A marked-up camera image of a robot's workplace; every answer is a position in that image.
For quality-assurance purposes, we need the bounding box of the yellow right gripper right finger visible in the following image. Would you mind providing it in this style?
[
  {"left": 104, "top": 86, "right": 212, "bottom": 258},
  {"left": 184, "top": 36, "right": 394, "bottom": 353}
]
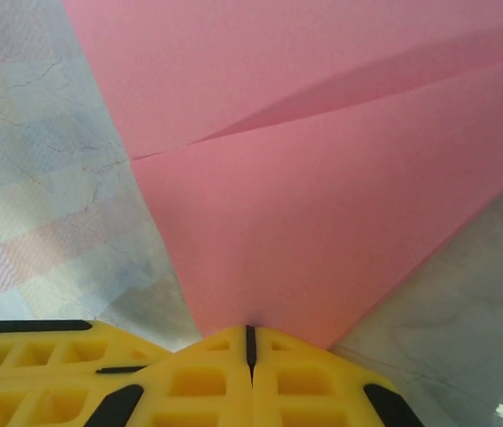
[{"left": 250, "top": 326, "right": 426, "bottom": 427}]

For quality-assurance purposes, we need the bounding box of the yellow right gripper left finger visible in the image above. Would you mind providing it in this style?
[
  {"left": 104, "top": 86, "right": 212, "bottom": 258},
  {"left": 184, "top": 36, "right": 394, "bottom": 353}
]
[{"left": 85, "top": 325, "right": 252, "bottom": 427}]

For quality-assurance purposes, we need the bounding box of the pink paper sheet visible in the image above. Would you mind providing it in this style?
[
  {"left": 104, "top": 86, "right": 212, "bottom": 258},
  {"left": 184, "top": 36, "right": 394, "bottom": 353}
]
[{"left": 61, "top": 0, "right": 503, "bottom": 352}]

